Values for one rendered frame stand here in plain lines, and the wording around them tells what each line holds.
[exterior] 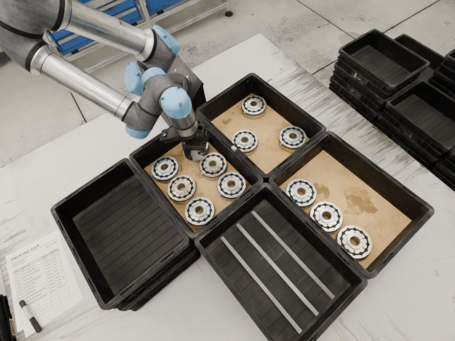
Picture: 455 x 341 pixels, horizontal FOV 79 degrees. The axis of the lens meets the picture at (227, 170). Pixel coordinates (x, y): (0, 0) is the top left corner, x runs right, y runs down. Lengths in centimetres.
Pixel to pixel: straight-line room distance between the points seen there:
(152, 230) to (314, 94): 97
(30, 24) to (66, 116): 188
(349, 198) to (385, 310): 37
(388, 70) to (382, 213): 115
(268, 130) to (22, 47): 82
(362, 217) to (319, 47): 207
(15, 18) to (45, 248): 82
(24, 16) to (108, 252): 71
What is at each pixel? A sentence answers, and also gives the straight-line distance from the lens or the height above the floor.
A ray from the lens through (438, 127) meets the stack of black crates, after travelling 198.
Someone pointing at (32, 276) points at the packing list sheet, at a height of 70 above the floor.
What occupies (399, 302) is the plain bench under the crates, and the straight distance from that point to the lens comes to 114.
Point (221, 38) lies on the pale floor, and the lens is 297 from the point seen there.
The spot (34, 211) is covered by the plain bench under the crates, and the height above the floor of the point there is 70.
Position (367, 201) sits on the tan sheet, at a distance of 105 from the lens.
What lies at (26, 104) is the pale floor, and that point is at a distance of 311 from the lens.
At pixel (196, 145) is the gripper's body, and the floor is 99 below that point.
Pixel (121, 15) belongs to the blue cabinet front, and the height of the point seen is 43.
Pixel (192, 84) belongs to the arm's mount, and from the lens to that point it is 122.
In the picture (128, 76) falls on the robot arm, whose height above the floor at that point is 102.
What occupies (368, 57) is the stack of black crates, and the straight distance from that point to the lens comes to 205.
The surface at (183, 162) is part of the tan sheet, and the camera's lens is 108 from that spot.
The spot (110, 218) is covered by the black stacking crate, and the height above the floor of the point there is 83.
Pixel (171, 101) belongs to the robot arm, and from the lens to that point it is 76.
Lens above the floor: 174
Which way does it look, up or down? 61 degrees down
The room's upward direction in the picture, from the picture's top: 10 degrees counter-clockwise
